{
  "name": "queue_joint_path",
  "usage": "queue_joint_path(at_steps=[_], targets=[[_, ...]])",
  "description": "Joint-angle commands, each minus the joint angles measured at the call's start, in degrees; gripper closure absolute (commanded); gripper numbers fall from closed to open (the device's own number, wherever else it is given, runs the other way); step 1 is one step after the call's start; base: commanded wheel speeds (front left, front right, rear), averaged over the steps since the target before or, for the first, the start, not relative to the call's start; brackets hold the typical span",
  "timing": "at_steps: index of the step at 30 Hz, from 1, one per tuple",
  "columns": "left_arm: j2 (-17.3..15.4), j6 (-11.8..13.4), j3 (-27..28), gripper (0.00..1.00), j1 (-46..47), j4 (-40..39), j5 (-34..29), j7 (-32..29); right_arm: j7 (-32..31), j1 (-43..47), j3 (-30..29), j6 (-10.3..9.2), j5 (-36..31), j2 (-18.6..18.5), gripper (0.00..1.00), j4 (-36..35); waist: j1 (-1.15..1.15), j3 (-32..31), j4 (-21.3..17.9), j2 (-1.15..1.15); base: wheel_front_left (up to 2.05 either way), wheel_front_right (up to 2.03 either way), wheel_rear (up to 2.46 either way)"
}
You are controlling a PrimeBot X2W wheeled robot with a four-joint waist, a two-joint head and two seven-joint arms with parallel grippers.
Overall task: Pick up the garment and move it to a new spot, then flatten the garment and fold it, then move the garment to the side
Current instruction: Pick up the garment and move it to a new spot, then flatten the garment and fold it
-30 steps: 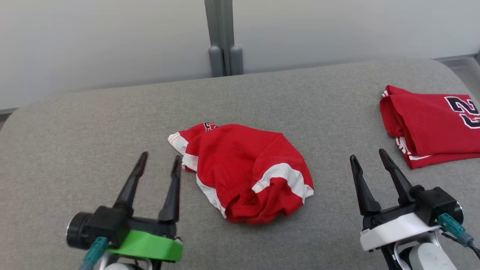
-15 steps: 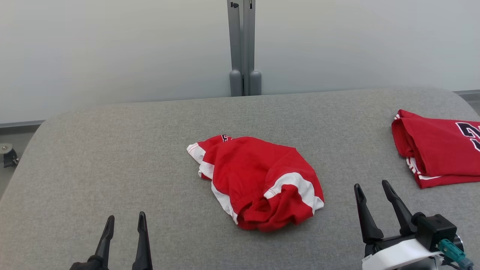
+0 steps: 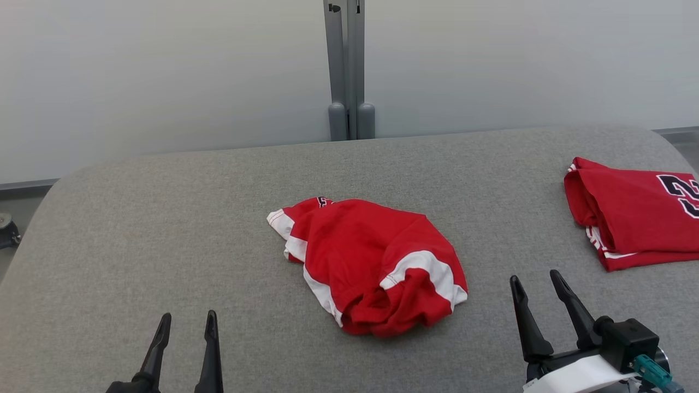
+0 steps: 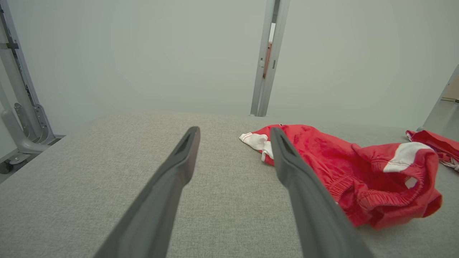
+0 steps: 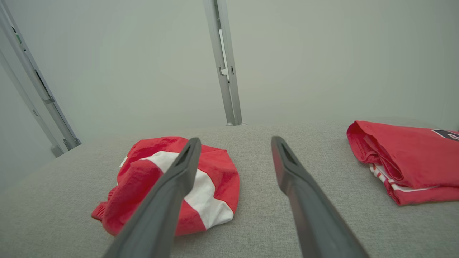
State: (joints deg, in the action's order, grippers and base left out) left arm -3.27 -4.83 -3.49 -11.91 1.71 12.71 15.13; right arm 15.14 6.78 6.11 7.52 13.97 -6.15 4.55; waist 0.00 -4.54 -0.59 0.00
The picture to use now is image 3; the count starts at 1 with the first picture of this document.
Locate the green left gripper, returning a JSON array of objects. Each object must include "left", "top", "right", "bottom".
[{"left": 105, "top": 310, "right": 224, "bottom": 393}]

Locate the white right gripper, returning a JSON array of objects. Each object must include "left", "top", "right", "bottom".
[{"left": 510, "top": 269, "right": 638, "bottom": 393}]

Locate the red jersey with white sleeves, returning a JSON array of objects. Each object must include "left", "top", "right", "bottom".
[{"left": 564, "top": 157, "right": 699, "bottom": 272}]

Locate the red and white shirt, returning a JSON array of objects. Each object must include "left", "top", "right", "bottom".
[{"left": 266, "top": 196, "right": 469, "bottom": 337}]

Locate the teal cable connector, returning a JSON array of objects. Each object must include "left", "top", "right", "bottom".
[{"left": 632, "top": 354, "right": 684, "bottom": 393}]

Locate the grey partition frame post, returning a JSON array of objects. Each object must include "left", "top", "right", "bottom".
[
  {"left": 348, "top": 0, "right": 377, "bottom": 140},
  {"left": 322, "top": 0, "right": 349, "bottom": 141}
]

